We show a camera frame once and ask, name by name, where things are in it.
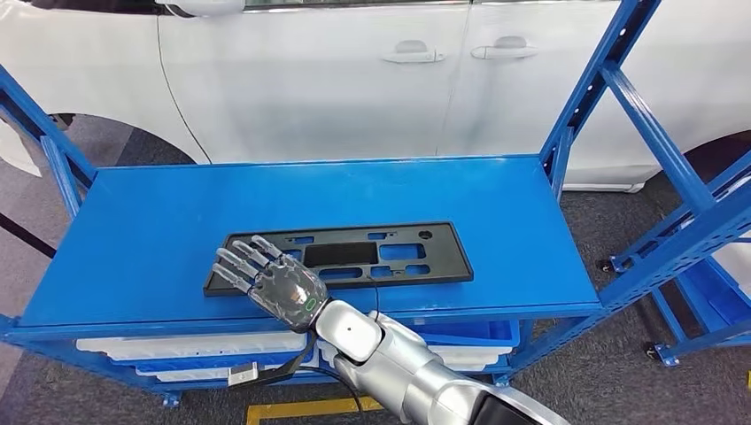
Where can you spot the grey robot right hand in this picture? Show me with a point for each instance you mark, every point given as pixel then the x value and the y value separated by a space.
pixel 287 290

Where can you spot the black plastic frame part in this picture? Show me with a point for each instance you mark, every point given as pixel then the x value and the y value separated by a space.
pixel 446 258

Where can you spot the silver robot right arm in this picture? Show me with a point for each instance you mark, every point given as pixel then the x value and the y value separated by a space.
pixel 411 369

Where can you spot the blue metal shelf rack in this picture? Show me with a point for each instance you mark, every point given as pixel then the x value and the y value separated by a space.
pixel 293 205

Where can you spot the blue wheeled shelf rack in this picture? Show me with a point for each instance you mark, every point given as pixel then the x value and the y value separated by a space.
pixel 710 293

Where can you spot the white plastic bin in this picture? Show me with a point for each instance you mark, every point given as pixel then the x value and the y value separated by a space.
pixel 469 367
pixel 469 355
pixel 176 346
pixel 176 375

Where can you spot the white car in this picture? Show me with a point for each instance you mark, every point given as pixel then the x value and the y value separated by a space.
pixel 293 88

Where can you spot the black barrier belt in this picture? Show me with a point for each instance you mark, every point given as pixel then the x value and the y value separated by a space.
pixel 26 234

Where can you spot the black rack caster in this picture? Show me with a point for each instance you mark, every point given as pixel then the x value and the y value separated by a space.
pixel 652 350
pixel 605 265

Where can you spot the translucent plastic bin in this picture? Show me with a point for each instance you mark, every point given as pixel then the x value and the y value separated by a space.
pixel 740 264

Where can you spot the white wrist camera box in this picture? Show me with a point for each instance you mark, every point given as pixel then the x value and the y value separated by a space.
pixel 242 375

